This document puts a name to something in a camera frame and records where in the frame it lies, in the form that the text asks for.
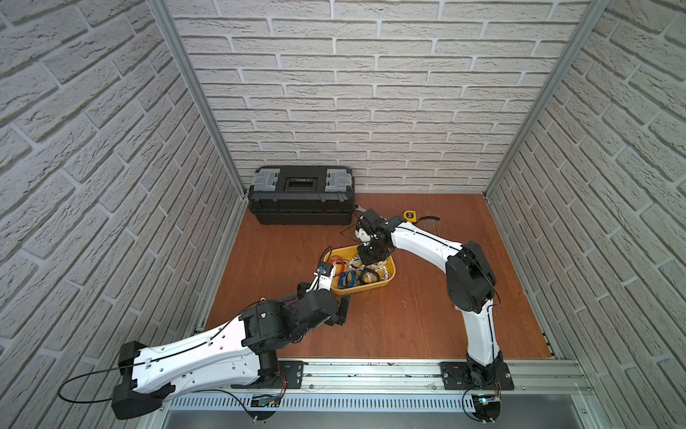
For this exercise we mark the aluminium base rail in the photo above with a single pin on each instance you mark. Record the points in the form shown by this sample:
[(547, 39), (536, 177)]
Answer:
[(391, 376)]

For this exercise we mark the black mounting plate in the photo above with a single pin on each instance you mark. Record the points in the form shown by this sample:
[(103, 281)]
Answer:
[(464, 375), (284, 374)]

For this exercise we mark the controller board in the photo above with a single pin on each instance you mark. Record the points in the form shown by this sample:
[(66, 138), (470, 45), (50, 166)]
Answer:
[(486, 409), (263, 406)]

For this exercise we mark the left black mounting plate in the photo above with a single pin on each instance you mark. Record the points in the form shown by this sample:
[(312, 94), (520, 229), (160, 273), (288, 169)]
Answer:
[(284, 374)]

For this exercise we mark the beige strap watch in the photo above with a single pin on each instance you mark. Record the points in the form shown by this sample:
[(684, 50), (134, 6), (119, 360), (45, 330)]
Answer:
[(382, 272)]

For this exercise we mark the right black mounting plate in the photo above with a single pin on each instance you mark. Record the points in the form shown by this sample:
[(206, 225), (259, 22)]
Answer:
[(464, 375)]

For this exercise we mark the right controller board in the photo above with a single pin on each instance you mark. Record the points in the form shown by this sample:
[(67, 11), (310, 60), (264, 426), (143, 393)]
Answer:
[(486, 409)]

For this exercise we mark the yellow tape measure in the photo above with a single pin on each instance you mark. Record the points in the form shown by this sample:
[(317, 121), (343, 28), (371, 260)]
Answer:
[(410, 216)]

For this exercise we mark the left controller board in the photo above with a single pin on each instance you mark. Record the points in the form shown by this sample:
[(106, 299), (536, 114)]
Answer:
[(263, 406)]

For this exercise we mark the black grey toolbox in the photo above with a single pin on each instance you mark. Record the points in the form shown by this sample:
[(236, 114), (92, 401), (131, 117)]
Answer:
[(302, 195)]

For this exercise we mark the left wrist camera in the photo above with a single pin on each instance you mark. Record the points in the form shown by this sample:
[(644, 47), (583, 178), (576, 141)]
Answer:
[(324, 276)]

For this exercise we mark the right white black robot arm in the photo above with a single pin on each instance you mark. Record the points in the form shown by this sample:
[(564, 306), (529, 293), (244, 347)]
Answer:
[(471, 283)]

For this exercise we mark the red orange glasses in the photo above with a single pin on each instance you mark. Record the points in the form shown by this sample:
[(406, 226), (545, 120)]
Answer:
[(339, 265)]

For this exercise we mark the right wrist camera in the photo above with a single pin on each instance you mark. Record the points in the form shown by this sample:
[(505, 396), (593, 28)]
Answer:
[(364, 231)]

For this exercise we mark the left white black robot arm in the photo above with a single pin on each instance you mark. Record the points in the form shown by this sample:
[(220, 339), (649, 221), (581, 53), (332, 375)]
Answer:
[(241, 354)]

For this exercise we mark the yellow plastic storage box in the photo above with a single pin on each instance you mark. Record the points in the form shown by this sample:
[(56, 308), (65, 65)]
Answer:
[(350, 254)]

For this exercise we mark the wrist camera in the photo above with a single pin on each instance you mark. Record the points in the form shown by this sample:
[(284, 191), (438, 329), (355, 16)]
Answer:
[(324, 276), (364, 231)]

